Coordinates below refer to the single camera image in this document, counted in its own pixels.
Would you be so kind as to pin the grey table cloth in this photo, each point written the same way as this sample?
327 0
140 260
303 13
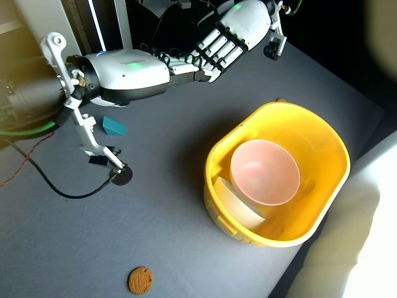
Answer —
155 223

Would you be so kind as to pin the black sandwich cookie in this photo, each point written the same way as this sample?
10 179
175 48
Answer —
124 178

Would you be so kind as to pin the white upright frame post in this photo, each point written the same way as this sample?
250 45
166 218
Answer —
121 21

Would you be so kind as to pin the yellow plastic tub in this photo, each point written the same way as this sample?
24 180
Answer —
325 174

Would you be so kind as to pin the small tan toy piece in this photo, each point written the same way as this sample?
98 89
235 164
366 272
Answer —
280 100

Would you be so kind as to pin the brown round cookie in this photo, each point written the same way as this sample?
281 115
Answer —
141 280

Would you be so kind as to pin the white blurred robot shell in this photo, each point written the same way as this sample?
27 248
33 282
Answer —
341 242

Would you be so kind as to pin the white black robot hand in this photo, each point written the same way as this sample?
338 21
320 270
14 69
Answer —
245 21
130 74

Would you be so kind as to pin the teal toy block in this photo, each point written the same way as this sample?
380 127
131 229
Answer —
114 127

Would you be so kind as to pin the large pink bowl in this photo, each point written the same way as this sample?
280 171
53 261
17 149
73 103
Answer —
263 174

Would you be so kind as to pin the small beige bowl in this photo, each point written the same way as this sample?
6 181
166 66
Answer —
239 208

